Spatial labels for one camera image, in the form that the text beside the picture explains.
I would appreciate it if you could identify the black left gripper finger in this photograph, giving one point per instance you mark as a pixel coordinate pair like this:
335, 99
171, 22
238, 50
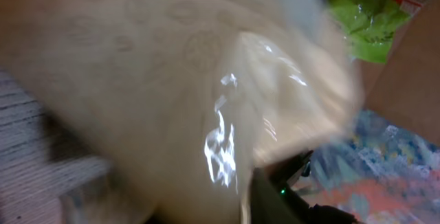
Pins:
269, 206

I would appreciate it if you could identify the beige tissue pack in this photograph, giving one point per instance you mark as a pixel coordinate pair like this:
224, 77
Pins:
186, 97

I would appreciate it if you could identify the green red snack bag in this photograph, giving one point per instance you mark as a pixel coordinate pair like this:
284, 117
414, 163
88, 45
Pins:
369, 26

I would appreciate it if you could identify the mint wet wipes pack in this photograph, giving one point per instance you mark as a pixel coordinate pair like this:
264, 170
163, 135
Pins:
381, 174

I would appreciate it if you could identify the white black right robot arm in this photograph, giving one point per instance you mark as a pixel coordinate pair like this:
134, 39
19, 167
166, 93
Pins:
286, 174

